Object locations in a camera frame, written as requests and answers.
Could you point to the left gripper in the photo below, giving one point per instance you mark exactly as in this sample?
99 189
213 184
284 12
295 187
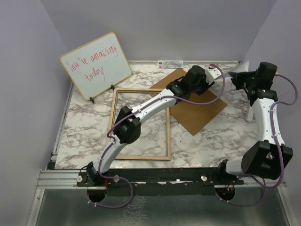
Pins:
206 84

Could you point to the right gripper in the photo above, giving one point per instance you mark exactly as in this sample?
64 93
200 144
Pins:
237 77

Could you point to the clear acrylic sheet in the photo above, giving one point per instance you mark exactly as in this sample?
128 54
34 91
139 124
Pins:
152 141

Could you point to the wooden picture frame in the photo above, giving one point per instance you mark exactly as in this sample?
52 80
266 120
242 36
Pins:
168 138

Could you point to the landscape photo print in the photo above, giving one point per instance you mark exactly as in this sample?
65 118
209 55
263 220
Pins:
242 67

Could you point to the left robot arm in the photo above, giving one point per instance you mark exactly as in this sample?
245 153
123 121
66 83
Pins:
127 127

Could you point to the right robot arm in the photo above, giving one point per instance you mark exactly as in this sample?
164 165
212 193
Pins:
268 157

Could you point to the brown backing board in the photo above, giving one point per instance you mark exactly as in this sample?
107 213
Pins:
192 117

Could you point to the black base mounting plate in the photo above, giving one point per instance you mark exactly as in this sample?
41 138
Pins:
157 181

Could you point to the whiteboard with red writing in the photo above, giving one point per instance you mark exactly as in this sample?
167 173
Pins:
97 65

